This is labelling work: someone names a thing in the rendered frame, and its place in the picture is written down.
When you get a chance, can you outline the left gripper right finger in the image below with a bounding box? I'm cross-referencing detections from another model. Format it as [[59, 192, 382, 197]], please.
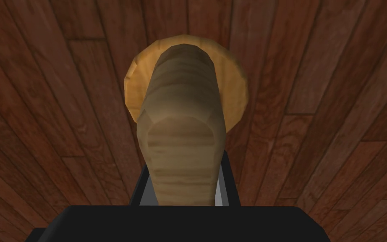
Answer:
[[214, 150, 241, 207]]

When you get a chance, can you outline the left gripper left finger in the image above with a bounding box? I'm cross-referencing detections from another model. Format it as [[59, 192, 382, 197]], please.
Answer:
[[128, 163, 160, 207]]

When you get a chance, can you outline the tan wooden door handle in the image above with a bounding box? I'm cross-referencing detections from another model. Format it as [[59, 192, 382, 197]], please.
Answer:
[[123, 34, 249, 207]]

